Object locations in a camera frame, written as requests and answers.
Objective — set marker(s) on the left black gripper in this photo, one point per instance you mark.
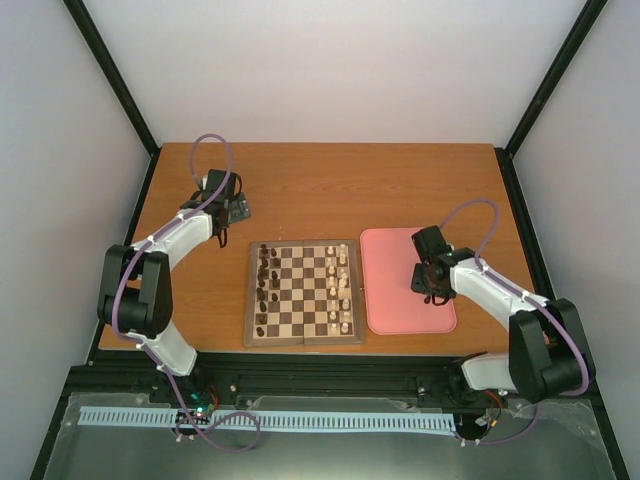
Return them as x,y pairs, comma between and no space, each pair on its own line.
241,208

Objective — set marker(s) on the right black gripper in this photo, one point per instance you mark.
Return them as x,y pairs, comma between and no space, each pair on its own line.
419,287

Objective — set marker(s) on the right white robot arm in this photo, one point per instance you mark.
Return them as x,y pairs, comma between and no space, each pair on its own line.
548,353

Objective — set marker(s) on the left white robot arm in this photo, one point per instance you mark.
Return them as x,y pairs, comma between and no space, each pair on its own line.
135,296

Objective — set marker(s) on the wooden chess board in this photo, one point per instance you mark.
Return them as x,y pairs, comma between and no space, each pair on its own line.
301,311

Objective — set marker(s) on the pink plastic tray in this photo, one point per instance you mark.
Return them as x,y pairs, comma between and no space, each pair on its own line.
388,257

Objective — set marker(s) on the light blue cable duct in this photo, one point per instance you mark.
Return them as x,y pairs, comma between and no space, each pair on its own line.
272,421

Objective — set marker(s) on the black aluminium frame rail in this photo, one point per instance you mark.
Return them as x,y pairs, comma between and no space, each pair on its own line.
234,376

